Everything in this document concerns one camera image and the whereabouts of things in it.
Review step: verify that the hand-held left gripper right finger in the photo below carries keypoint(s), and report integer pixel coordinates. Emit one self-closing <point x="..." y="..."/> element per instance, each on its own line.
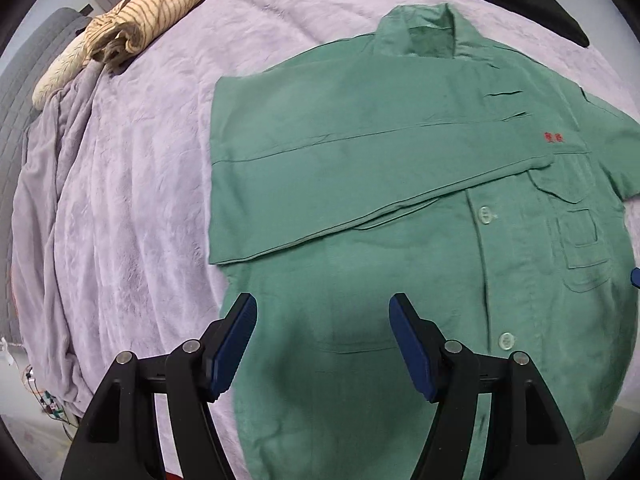
<point x="411" y="340"/>

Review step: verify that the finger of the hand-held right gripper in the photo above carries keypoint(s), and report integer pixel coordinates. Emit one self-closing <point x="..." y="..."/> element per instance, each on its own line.
<point x="635" y="278"/>

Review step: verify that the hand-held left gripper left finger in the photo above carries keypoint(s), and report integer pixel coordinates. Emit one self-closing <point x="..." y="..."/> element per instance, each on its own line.
<point x="234" y="340"/>

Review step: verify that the green button-up shirt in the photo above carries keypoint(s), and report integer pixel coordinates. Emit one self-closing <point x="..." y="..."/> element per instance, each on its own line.
<point x="375" y="160"/>

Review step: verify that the lavender plush blanket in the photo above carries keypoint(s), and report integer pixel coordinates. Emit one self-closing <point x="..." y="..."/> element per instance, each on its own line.
<point x="150" y="185"/>

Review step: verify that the cream knitted garment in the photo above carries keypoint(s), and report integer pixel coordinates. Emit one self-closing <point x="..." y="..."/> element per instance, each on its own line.
<point x="55" y="77"/>

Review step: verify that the beige striped garment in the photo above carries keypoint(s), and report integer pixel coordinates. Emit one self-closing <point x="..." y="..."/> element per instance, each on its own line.
<point x="150" y="10"/>

